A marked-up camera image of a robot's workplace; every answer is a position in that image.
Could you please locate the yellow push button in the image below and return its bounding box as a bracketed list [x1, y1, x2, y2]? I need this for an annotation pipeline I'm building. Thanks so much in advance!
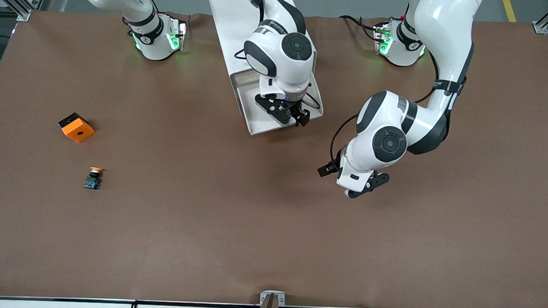
[84, 167, 104, 190]

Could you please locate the brown table cover sheet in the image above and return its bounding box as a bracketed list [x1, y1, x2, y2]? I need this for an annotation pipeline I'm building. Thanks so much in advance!
[0, 4, 548, 308]

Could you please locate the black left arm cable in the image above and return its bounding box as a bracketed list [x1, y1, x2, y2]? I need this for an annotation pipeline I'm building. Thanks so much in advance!
[330, 47, 442, 170]

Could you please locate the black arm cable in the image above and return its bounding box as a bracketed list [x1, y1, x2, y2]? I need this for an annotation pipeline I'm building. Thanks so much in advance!
[139, 0, 326, 113]
[330, 47, 442, 170]

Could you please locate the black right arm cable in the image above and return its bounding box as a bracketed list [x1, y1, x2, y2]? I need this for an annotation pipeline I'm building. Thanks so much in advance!
[139, 0, 326, 113]

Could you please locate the black base cable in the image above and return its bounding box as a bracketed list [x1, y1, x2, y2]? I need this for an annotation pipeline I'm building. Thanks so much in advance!
[338, 14, 384, 42]

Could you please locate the grey metal bracket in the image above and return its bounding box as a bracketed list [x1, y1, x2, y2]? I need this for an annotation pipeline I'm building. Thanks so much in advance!
[260, 290, 286, 306]

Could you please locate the orange button enclosure box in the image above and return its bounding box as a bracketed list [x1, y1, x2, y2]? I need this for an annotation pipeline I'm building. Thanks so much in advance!
[57, 112, 96, 144]

